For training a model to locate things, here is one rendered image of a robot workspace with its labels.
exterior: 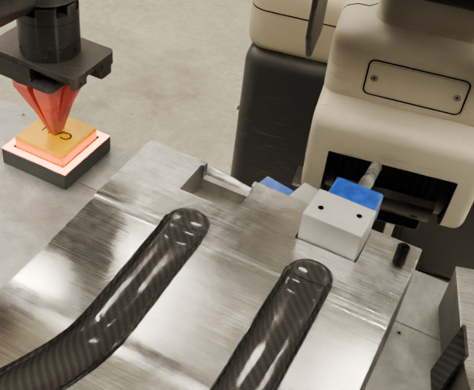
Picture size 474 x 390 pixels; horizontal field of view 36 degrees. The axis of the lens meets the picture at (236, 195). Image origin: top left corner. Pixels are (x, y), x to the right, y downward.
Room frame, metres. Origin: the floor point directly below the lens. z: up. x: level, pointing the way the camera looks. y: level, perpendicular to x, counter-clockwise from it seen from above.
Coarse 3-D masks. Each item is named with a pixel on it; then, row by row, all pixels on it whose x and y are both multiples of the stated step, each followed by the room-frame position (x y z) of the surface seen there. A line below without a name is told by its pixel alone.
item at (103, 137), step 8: (104, 136) 0.62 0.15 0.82; (8, 144) 0.58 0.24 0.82; (96, 144) 0.60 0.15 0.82; (16, 152) 0.57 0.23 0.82; (24, 152) 0.57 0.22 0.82; (88, 152) 0.59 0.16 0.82; (32, 160) 0.56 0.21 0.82; (40, 160) 0.57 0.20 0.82; (80, 160) 0.57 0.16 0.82; (56, 168) 0.56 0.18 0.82; (64, 168) 0.56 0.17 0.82; (72, 168) 0.56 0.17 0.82
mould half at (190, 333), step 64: (128, 192) 0.46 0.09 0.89; (256, 192) 0.48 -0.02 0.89; (64, 256) 0.38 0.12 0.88; (128, 256) 0.39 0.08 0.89; (192, 256) 0.40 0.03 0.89; (256, 256) 0.40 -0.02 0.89; (320, 256) 0.41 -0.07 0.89; (384, 256) 0.42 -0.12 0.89; (0, 320) 0.31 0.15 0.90; (64, 320) 0.32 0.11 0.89; (192, 320) 0.34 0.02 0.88; (320, 320) 0.35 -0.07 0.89; (384, 320) 0.36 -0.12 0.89; (128, 384) 0.27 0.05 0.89; (192, 384) 0.28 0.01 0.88; (320, 384) 0.30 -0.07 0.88
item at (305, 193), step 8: (216, 168) 0.58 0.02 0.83; (216, 176) 0.57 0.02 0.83; (224, 176) 0.57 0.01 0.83; (232, 184) 0.56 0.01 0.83; (240, 184) 0.56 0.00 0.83; (264, 184) 0.55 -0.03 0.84; (272, 184) 0.55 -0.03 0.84; (280, 184) 0.55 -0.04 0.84; (304, 184) 0.54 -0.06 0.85; (288, 192) 0.54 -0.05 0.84; (296, 192) 0.53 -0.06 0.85; (304, 192) 0.53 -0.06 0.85; (312, 192) 0.53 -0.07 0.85; (304, 200) 0.52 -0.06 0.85
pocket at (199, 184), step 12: (204, 168) 0.51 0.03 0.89; (192, 180) 0.49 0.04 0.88; (204, 180) 0.51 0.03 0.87; (216, 180) 0.51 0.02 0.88; (192, 192) 0.49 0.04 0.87; (204, 192) 0.50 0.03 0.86; (216, 192) 0.50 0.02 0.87; (228, 192) 0.50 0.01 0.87; (240, 192) 0.50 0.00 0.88; (228, 204) 0.49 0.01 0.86
